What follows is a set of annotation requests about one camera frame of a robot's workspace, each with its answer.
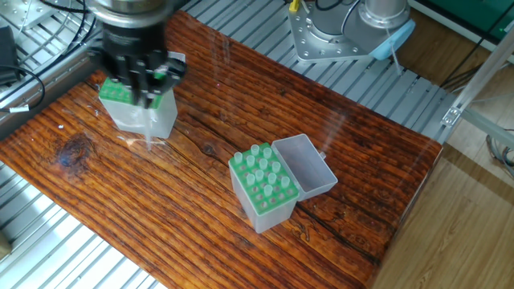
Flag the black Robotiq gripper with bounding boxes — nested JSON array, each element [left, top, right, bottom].
[[90, 26, 189, 109]]

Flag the large clear pipette tip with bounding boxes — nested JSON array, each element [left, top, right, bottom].
[[143, 103, 157, 152]]

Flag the black cables on frame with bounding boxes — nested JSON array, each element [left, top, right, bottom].
[[0, 0, 101, 113]]

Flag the clear pipette box green rack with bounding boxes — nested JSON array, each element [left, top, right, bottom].
[[229, 135, 338, 232], [99, 52, 187, 141]]

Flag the aluminium frame profile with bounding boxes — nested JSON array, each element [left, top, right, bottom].
[[440, 44, 514, 161]]

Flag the thin white plastic strip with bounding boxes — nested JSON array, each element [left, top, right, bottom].
[[384, 28, 404, 75]]

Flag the silver robot base mount plate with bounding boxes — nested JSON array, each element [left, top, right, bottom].
[[288, 0, 380, 62]]

